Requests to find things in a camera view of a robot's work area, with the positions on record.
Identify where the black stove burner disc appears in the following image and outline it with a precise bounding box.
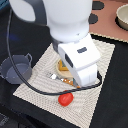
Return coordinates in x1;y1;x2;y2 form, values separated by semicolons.
92;1;104;10
89;13;98;24

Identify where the bread loaf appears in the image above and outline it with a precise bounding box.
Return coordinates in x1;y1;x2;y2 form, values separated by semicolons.
59;60;68;71

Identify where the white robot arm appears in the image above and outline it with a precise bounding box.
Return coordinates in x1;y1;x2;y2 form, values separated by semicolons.
9;0;100;87

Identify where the fork with wooden handle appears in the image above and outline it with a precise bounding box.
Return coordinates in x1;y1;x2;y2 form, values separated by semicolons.
46;72;80;88

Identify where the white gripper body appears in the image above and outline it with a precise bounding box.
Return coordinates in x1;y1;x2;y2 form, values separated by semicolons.
53;34;100;87

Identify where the beige bowl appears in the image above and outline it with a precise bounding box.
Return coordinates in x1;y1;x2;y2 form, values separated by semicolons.
116;4;128;30

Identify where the white woven placemat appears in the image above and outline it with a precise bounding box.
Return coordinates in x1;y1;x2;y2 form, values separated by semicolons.
12;30;116;128

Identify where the black cable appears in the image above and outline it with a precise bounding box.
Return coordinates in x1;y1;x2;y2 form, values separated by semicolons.
6;9;104;97

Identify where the round wooden plate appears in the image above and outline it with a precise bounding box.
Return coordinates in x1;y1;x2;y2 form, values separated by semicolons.
56;60;73;79

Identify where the large grey pot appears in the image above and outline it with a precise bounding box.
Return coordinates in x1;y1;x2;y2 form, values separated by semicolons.
0;54;32;84

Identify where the red tomato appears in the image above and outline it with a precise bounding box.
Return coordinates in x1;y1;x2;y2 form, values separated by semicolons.
58;93;74;106

